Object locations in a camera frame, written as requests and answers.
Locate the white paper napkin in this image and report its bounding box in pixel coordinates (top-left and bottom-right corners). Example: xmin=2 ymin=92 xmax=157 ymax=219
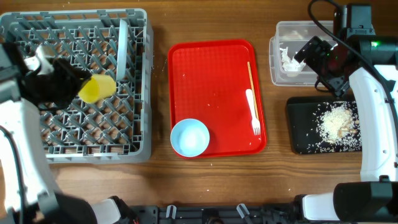
xmin=279 ymin=47 xmax=306 ymax=77

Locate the yellow plastic cup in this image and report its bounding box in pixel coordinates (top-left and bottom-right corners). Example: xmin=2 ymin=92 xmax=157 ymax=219
xmin=78 ymin=74 xmax=116 ymax=103

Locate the large pale blue plate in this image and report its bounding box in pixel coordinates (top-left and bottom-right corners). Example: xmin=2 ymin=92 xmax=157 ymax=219
xmin=116 ymin=19 xmax=128 ymax=81

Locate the wooden chopstick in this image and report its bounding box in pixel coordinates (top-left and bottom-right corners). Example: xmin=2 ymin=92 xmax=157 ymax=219
xmin=247 ymin=61 xmax=259 ymax=120

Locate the white plastic fork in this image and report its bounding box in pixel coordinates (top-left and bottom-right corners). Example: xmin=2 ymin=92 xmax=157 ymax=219
xmin=245 ymin=89 xmax=261 ymax=136

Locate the pale green saucer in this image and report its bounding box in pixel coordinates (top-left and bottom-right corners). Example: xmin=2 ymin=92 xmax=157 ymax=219
xmin=170 ymin=118 xmax=210 ymax=158

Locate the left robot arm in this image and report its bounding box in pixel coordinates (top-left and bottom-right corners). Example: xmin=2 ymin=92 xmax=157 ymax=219
xmin=1 ymin=43 xmax=139 ymax=223

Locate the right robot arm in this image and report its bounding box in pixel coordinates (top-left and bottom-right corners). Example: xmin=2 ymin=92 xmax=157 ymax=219
xmin=292 ymin=4 xmax=397 ymax=223

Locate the spilled rice food waste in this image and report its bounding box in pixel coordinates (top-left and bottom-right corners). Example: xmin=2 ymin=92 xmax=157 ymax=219
xmin=304 ymin=101 xmax=362 ymax=154

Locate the grey plastic dishwasher rack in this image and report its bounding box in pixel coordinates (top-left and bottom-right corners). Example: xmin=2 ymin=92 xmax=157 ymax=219
xmin=1 ymin=8 xmax=153 ymax=164

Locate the clear plastic bin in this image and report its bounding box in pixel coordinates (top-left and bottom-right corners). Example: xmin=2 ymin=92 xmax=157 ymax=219
xmin=269 ymin=21 xmax=336 ymax=86

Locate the black plastic tray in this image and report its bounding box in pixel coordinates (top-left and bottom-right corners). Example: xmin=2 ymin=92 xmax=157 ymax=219
xmin=286 ymin=95 xmax=355 ymax=154

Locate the red plastic serving tray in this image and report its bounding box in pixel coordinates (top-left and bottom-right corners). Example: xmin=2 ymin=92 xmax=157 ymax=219
xmin=168 ymin=39 xmax=267 ymax=158

